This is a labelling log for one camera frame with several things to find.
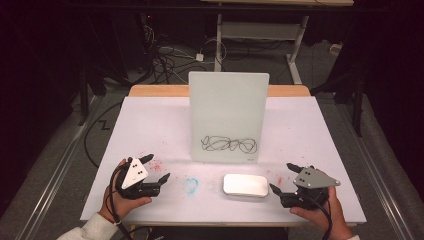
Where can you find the person's left hand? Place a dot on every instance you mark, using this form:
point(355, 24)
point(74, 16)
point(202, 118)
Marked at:
point(121, 204)

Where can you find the white metal desk frame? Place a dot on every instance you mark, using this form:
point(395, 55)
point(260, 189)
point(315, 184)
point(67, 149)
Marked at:
point(256, 30)

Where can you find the wooden table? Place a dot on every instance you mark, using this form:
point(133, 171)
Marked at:
point(156, 90)

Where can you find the white whiteboard eraser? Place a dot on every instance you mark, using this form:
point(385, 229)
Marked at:
point(245, 185)

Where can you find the metal floor rail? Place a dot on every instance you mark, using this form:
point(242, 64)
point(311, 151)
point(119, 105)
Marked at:
point(380, 176)
point(56, 173)

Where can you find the white table cover sheet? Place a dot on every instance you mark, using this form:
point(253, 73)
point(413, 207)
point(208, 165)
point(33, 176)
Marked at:
point(150, 126)

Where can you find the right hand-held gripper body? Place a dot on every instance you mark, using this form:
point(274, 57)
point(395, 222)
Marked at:
point(313, 180)

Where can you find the black stand leg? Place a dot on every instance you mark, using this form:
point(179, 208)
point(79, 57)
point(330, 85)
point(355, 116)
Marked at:
point(83, 100)

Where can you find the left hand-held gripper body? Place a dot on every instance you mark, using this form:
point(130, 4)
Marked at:
point(135, 175)

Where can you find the small white power adapter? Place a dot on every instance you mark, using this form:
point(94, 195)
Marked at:
point(199, 57)

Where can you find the person's right hand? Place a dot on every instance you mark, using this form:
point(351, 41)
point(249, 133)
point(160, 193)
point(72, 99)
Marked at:
point(328, 216)

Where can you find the white whiteboard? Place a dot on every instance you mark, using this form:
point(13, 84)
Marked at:
point(228, 113)

